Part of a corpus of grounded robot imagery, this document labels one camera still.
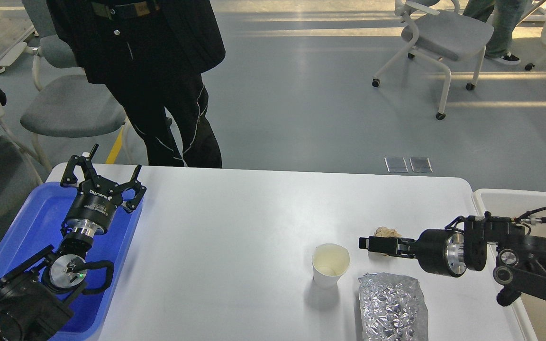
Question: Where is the grey chair near person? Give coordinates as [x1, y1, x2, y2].
[20, 34, 127, 171]

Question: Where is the white paper cup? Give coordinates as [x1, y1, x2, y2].
[311, 243, 350, 289]

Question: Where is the person in grey trousers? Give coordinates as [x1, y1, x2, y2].
[463, 0, 528, 65]

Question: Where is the left metal floor plate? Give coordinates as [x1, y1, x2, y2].
[385, 157, 409, 173]

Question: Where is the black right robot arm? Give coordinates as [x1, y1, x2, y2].
[358, 206, 546, 306]

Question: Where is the blue plastic tray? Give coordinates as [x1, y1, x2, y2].
[0, 183, 143, 341]

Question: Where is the grey white wheeled chair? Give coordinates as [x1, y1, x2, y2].
[371, 0, 493, 120]

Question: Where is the right metal floor plate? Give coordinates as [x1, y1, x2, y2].
[409, 157, 433, 173]

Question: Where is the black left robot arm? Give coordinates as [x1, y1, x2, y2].
[0, 147, 146, 341]

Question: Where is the crumpled aluminium foil packet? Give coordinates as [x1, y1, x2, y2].
[358, 272, 429, 341]

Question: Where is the beige plastic bin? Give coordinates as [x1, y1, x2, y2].
[472, 188, 546, 341]

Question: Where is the person in black clothes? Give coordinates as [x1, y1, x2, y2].
[47, 0, 226, 168]

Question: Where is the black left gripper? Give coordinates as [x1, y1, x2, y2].
[60, 144, 147, 236]

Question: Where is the crumpled brown paper ball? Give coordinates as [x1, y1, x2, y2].
[374, 226, 402, 256]

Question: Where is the metal floor plate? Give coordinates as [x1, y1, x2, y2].
[409, 157, 433, 173]
[385, 157, 409, 173]

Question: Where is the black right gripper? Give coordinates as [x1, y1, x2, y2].
[358, 229, 467, 277]

